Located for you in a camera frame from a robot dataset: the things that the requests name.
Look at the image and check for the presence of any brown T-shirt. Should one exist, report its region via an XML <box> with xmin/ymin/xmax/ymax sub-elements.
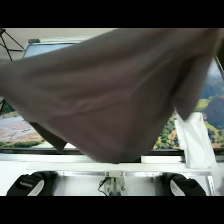
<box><xmin>0</xmin><ymin>28</ymin><xmax>224</xmax><ymax>164</ymax></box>

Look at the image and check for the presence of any black tripod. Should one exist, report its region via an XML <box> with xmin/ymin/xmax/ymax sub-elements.
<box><xmin>0</xmin><ymin>28</ymin><xmax>25</xmax><ymax>63</ymax></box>

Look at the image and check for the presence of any silver frame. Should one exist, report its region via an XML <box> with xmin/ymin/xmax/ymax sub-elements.
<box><xmin>0</xmin><ymin>153</ymin><xmax>224</xmax><ymax>197</ymax></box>

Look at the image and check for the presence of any black cable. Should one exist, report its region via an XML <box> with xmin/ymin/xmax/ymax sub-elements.
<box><xmin>97</xmin><ymin>177</ymin><xmax>110</xmax><ymax>197</ymax></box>

